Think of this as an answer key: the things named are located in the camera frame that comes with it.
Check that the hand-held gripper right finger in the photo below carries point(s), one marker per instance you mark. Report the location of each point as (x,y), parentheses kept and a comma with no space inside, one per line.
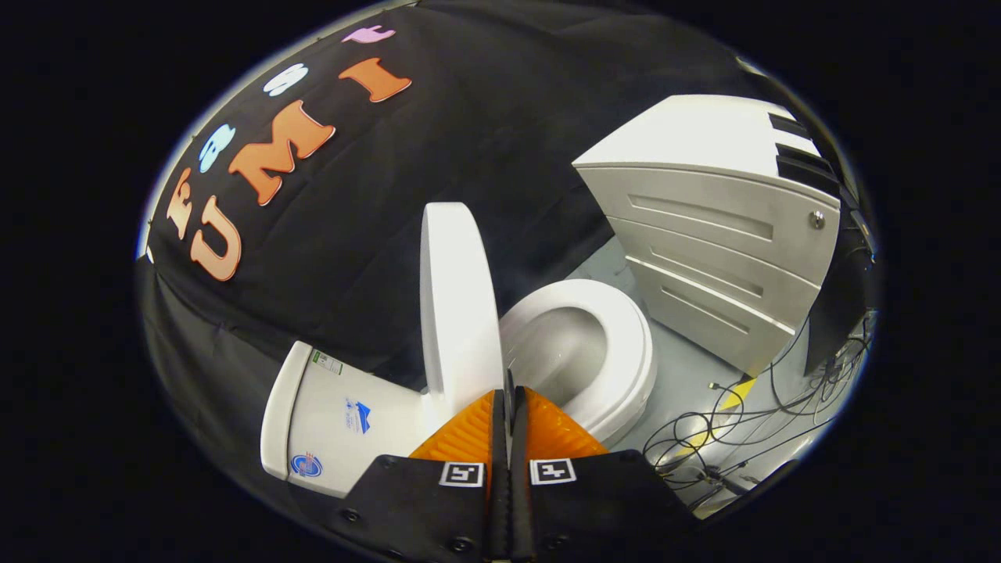
(519,469)

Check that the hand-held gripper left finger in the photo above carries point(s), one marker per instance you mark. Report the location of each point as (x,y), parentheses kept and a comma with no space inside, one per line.
(499,469)

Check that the white toilet lid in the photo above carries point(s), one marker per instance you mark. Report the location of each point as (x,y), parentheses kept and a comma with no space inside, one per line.
(461,313)

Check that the white toilet seat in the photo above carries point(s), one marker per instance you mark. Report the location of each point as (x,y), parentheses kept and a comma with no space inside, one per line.
(629,344)

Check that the white toilet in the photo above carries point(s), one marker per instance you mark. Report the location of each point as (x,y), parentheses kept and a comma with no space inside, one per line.
(328,422)

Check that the yellow floor tape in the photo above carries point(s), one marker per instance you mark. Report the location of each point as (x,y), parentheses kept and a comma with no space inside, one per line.
(739,391)

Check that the white drawer cabinet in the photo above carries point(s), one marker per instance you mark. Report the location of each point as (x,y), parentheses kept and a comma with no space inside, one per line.
(704,234)

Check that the black backdrop cloth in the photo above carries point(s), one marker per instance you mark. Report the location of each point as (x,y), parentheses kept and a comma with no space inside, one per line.
(438,156)

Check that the dark box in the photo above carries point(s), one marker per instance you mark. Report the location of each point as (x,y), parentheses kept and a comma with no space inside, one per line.
(833,305)

